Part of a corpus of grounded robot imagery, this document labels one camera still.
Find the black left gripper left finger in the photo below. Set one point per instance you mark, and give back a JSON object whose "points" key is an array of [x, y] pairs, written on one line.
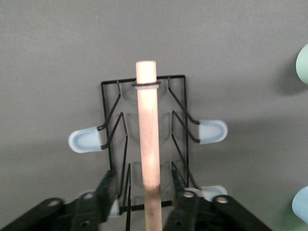
{"points": [[84, 211]]}

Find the light blue plastic cup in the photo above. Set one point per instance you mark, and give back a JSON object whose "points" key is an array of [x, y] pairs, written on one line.
{"points": [[302, 204]]}

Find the dark grey table cover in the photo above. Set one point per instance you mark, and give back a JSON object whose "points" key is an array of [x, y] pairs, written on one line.
{"points": [[48, 60]]}

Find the pale green plastic cup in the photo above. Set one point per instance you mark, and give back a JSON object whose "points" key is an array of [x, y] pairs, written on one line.
{"points": [[303, 65]]}

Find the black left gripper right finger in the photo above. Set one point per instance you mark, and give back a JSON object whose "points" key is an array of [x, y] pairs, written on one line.
{"points": [[204, 216]]}

